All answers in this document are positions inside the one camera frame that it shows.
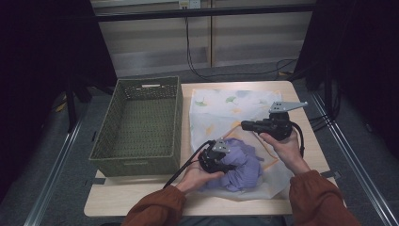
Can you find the white leaf-print laundry bag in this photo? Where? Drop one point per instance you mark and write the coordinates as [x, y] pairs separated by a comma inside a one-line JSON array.
[[219, 109]]

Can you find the black horizontal bar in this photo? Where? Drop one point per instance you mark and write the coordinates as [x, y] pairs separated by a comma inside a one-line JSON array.
[[204, 13]]

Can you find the black metal stand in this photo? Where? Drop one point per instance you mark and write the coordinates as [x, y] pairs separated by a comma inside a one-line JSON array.
[[71, 106]]

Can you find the purple cloth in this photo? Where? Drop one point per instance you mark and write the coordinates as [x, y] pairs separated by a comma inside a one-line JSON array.
[[244, 166]]

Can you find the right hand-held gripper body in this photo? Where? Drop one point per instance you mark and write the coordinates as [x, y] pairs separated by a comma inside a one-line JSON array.
[[279, 127]]

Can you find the green woven basket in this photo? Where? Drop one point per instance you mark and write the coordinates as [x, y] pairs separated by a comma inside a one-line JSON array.
[[141, 125]]

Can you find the metal floor rail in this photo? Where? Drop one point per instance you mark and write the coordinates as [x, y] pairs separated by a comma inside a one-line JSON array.
[[53, 175], [354, 157]]

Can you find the black curtain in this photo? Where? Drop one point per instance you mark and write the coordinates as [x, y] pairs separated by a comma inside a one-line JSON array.
[[37, 78], [360, 62]]

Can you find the person's left hand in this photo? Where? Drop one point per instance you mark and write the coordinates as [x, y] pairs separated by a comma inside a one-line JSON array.
[[196, 177]]

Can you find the white wall socket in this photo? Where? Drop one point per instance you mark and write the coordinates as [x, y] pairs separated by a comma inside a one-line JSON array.
[[189, 3]]

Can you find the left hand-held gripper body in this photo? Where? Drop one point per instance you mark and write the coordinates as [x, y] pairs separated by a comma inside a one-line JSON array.
[[211, 160]]

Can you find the person's right hand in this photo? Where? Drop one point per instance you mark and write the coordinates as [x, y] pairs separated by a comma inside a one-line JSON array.
[[287, 152]]

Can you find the black table bracket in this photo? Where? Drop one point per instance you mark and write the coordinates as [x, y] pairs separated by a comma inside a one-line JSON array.
[[331, 174]]

